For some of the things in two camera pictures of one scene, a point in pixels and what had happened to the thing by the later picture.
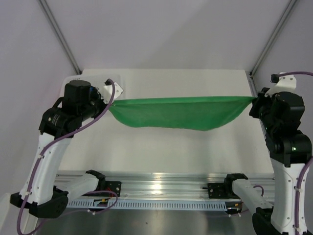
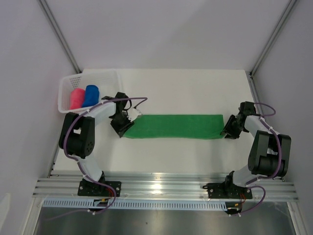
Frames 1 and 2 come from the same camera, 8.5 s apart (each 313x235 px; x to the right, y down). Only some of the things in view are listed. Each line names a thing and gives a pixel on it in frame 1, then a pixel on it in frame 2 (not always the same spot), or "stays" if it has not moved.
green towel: (180, 113) -> (198, 127)
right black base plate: (225, 190) stays
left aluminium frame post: (46, 9) stays
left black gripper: (95, 93) -> (121, 129)
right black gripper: (257, 102) -> (231, 134)
